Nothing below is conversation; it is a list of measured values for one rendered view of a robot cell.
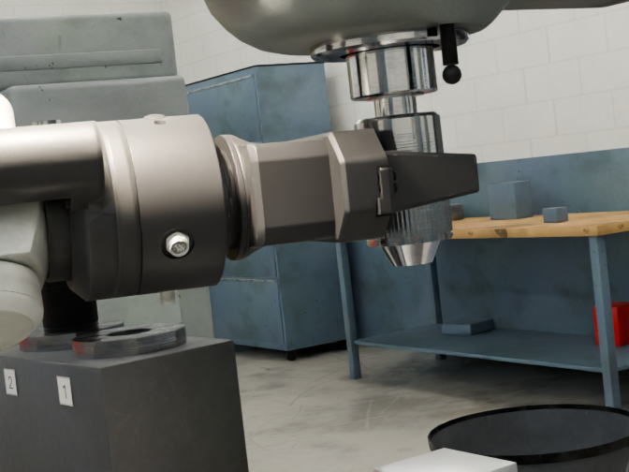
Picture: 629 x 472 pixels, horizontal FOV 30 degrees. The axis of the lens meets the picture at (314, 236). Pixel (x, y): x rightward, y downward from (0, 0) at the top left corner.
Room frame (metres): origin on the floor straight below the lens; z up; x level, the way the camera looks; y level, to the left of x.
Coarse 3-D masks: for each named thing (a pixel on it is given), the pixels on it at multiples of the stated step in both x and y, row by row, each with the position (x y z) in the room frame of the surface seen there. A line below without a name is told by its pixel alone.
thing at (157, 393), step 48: (48, 336) 0.96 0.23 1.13; (96, 336) 0.92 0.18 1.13; (144, 336) 0.89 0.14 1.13; (192, 336) 0.96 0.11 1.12; (0, 384) 0.99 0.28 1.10; (48, 384) 0.91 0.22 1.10; (96, 384) 0.85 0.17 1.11; (144, 384) 0.87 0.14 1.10; (192, 384) 0.89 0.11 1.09; (0, 432) 1.00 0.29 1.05; (48, 432) 0.92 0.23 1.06; (96, 432) 0.86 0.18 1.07; (144, 432) 0.86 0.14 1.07; (192, 432) 0.89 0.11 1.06; (240, 432) 0.91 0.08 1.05
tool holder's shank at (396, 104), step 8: (376, 96) 0.62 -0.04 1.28; (384, 96) 0.62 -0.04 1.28; (392, 96) 0.62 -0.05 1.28; (400, 96) 0.62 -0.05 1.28; (408, 96) 0.63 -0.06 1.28; (416, 96) 0.63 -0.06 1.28; (376, 104) 0.63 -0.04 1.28; (384, 104) 0.63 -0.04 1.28; (392, 104) 0.62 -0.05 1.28; (400, 104) 0.62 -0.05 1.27; (408, 104) 0.63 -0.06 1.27; (416, 104) 0.63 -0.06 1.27; (376, 112) 0.63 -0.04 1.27; (384, 112) 0.63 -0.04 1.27; (392, 112) 0.62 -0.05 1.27; (400, 112) 0.62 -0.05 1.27; (408, 112) 0.63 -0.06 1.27
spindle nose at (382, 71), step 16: (384, 48) 0.61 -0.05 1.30; (400, 48) 0.61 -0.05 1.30; (416, 48) 0.62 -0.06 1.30; (432, 48) 0.63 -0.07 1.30; (352, 64) 0.62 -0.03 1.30; (368, 64) 0.62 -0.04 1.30; (384, 64) 0.61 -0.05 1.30; (400, 64) 0.61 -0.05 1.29; (416, 64) 0.61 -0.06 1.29; (432, 64) 0.62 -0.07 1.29; (352, 80) 0.63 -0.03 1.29; (368, 80) 0.62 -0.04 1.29; (384, 80) 0.61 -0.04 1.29; (400, 80) 0.61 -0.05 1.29; (416, 80) 0.61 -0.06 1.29; (432, 80) 0.62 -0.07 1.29; (352, 96) 0.63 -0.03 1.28; (368, 96) 0.62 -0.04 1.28
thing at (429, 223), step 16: (384, 144) 0.61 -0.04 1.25; (400, 144) 0.61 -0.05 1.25; (416, 144) 0.61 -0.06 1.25; (432, 144) 0.62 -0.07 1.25; (416, 208) 0.61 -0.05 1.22; (432, 208) 0.62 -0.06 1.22; (448, 208) 0.63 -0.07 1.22; (400, 224) 0.61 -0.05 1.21; (416, 224) 0.61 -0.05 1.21; (432, 224) 0.62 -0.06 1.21; (448, 224) 0.62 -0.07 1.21; (368, 240) 0.63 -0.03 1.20; (384, 240) 0.62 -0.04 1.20; (400, 240) 0.61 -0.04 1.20; (416, 240) 0.61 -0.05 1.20; (432, 240) 0.61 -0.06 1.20
